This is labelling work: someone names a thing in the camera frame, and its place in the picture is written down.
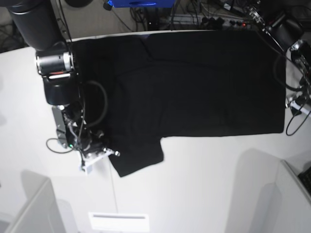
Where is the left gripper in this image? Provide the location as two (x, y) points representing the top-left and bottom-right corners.
(285, 85), (311, 114)

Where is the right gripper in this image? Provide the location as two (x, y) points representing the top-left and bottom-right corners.
(72, 131), (121, 161)

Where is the black T-shirt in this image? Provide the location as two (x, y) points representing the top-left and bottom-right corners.
(73, 31), (286, 177)

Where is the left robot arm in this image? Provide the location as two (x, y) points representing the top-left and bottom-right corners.
(243, 0), (311, 117)

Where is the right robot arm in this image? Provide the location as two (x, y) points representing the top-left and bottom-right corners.
(0, 0), (120, 163)

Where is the black keyboard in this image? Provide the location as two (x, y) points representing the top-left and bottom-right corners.
(298, 167), (311, 194)

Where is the white label plate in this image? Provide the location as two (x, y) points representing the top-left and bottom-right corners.
(88, 212), (150, 233)

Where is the white divider panel left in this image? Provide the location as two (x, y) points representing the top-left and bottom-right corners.
(5, 178), (66, 233)

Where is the white divider panel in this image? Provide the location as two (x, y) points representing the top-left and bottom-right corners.
(5, 178), (66, 233)
(275, 161), (311, 233)

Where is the white divider panel right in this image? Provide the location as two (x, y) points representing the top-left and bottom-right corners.
(275, 161), (311, 233)

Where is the blue box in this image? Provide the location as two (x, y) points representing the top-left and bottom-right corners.
(111, 0), (175, 8)

